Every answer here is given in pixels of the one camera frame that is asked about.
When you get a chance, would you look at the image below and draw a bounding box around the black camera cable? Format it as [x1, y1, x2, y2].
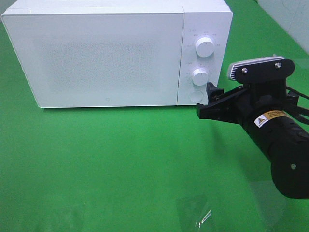
[286, 87, 309, 125]

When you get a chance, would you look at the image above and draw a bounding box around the round white door button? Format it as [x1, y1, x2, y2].
[189, 90, 204, 103]

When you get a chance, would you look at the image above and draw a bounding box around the white microwave door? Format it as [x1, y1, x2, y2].
[2, 13, 183, 108]

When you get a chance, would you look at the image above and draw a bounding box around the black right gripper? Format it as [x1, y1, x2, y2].
[196, 80, 299, 128]

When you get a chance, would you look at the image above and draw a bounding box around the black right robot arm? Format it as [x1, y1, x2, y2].
[197, 81, 309, 199]

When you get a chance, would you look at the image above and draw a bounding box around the green table mat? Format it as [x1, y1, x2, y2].
[0, 0, 309, 232]

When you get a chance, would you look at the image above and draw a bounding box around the white microwave oven body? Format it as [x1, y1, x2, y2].
[1, 0, 233, 105]

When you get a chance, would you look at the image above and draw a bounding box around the white microwave knob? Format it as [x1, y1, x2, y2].
[192, 68, 210, 86]
[195, 36, 215, 58]

